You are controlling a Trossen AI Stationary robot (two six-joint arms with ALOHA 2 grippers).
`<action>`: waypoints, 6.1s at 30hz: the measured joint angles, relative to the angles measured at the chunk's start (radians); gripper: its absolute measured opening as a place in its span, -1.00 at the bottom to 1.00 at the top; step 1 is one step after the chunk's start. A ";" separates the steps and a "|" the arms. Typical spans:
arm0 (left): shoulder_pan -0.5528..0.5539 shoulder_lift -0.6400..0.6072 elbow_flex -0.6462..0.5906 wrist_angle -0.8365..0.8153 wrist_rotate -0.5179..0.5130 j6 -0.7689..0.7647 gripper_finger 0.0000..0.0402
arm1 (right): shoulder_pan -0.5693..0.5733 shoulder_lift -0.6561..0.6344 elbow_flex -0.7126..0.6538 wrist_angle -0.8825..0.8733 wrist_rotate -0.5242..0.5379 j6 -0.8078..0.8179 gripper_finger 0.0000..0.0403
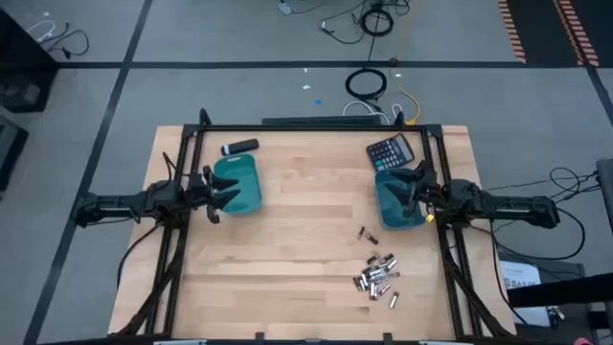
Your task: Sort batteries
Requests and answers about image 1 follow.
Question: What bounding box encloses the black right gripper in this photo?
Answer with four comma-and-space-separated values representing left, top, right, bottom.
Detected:
389, 160, 442, 219

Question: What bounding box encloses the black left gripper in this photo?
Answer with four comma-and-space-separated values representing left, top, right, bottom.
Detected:
186, 165, 242, 225

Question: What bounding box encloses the green-teal plastic bin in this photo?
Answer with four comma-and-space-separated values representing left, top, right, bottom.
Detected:
213, 152, 263, 217

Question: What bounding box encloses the blue-teal plastic bin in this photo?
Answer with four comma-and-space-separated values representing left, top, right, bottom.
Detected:
374, 167, 428, 231

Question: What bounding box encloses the black desk calculator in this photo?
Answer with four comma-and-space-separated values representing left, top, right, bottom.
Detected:
366, 132, 416, 173

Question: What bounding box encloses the black marker with white band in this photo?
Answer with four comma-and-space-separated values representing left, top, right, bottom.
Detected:
220, 138, 261, 157

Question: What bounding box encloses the white paper sheet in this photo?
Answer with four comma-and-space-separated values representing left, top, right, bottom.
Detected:
498, 261, 552, 328

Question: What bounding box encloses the black shelf board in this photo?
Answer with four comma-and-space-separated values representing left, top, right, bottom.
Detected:
506, 272, 613, 309

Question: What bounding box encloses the black mat with orange stripes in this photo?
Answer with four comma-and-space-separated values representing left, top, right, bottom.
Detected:
553, 0, 613, 68
496, 0, 561, 66

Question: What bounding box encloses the black box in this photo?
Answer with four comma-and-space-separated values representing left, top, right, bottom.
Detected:
0, 114, 30, 193

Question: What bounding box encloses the black cabinet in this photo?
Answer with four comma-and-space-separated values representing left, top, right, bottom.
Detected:
0, 9, 59, 114

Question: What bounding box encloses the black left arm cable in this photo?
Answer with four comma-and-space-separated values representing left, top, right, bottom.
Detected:
161, 151, 179, 183

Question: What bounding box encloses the yellow cable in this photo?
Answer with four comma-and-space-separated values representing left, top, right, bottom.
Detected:
388, 0, 422, 127

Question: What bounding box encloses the white cable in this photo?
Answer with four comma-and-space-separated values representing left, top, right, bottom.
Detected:
342, 99, 404, 127
25, 19, 58, 44

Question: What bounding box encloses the black aluminium table frame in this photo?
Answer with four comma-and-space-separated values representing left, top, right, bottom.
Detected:
108, 107, 516, 344

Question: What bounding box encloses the coiled black cable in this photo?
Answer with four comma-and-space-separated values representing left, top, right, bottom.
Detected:
358, 6, 396, 38
345, 67, 388, 101

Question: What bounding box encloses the black power cable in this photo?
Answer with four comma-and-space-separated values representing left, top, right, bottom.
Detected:
116, 222, 162, 289

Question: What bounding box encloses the black cable bundle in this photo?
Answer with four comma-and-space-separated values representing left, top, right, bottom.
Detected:
483, 165, 602, 263

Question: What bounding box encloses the black cable with plug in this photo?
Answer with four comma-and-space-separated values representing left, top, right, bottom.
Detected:
319, 12, 366, 46

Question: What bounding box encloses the grey post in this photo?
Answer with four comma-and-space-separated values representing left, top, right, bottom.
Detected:
596, 158, 613, 236

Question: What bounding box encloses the thin black cable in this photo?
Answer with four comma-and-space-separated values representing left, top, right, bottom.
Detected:
39, 22, 91, 61

